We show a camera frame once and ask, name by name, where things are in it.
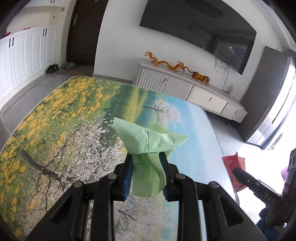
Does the red paper packet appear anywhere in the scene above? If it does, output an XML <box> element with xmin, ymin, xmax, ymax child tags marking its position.
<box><xmin>222</xmin><ymin>152</ymin><xmax>247</xmax><ymax>193</ymax></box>

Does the golden tiger figurine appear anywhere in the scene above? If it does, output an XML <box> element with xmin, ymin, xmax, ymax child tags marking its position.
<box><xmin>190</xmin><ymin>71</ymin><xmax>210</xmax><ymax>85</ymax></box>

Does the wall-mounted black television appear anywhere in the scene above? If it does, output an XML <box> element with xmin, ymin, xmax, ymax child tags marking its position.
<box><xmin>139</xmin><ymin>0</ymin><xmax>256</xmax><ymax>74</ymax></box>

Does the grey tall refrigerator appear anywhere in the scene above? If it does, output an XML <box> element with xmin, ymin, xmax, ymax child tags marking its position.
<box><xmin>236</xmin><ymin>47</ymin><xmax>293</xmax><ymax>146</ymax></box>

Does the black shoes pair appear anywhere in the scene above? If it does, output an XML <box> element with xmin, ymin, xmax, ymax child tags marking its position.
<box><xmin>45</xmin><ymin>64</ymin><xmax>59</xmax><ymax>74</ymax></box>

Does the grey slippers pair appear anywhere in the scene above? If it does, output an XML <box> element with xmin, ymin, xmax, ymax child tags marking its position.
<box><xmin>61</xmin><ymin>62</ymin><xmax>77</xmax><ymax>70</ymax></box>

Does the white shoe cabinet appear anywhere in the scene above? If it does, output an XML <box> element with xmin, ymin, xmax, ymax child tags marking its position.
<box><xmin>1</xmin><ymin>0</ymin><xmax>66</xmax><ymax>101</ymax></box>

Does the white low tv cabinet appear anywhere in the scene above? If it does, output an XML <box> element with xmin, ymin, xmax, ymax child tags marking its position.
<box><xmin>133</xmin><ymin>59</ymin><xmax>247</xmax><ymax>123</ymax></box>

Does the brown door mat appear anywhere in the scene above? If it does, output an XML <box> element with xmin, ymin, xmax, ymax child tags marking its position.
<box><xmin>55</xmin><ymin>65</ymin><xmax>94</xmax><ymax>76</ymax></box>

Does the golden dragon figurine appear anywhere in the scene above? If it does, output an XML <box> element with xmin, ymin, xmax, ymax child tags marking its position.
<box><xmin>144</xmin><ymin>52</ymin><xmax>187</xmax><ymax>72</ymax></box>

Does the dark brown entry door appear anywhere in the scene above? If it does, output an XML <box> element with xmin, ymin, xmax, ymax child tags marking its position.
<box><xmin>66</xmin><ymin>0</ymin><xmax>108</xmax><ymax>66</ymax></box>

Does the green paper napkin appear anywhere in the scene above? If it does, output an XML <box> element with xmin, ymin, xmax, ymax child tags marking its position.
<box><xmin>113</xmin><ymin>118</ymin><xmax>188</xmax><ymax>198</ymax></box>

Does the landscape print table mat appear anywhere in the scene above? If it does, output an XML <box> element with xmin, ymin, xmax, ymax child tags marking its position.
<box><xmin>1</xmin><ymin>77</ymin><xmax>234</xmax><ymax>240</ymax></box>

